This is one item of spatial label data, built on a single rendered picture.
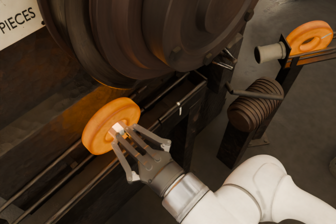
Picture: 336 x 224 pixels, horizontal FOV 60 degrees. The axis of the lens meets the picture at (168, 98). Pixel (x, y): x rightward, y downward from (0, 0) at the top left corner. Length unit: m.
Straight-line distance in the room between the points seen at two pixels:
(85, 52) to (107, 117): 0.22
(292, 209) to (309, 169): 1.01
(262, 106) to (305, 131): 0.69
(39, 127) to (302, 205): 0.55
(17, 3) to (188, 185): 0.43
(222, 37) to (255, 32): 1.58
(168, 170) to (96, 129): 0.17
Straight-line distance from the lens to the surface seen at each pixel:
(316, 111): 1.86
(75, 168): 0.82
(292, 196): 0.66
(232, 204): 0.60
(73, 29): 0.42
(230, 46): 0.88
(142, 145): 0.65
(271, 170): 0.68
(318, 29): 1.06
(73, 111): 0.69
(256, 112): 1.09
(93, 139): 0.65
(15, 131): 0.69
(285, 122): 1.75
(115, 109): 0.64
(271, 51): 1.05
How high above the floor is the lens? 1.41
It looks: 56 degrees down
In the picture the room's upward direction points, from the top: straight up
